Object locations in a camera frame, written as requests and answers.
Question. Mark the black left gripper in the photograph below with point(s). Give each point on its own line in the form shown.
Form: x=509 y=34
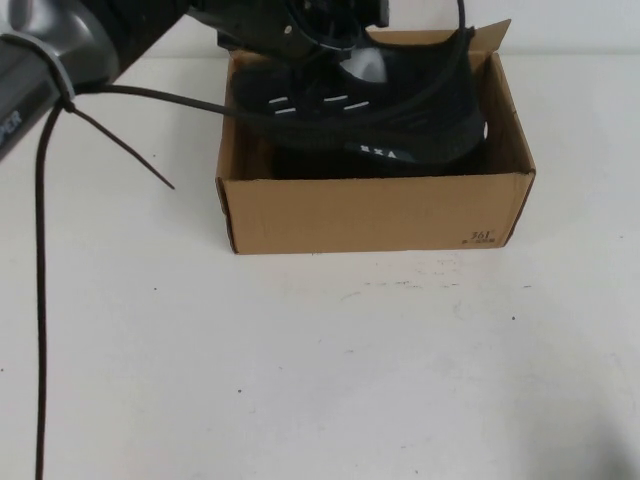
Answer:
x=285 y=25

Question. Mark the black knit sneaker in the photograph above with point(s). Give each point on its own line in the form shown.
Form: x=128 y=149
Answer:
x=400 y=110
x=310 y=165

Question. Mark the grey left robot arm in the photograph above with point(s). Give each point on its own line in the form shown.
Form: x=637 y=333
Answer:
x=75 y=30

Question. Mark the white paper shoe stuffing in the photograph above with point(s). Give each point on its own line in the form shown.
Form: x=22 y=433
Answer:
x=369 y=65

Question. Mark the brown cardboard shoe box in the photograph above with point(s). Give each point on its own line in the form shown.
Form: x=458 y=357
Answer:
x=360 y=215

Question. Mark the brown zip tie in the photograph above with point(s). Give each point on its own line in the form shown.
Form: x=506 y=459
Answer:
x=125 y=150

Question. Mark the light grey zip tie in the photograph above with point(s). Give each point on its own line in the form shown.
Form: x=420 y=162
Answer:
x=57 y=70

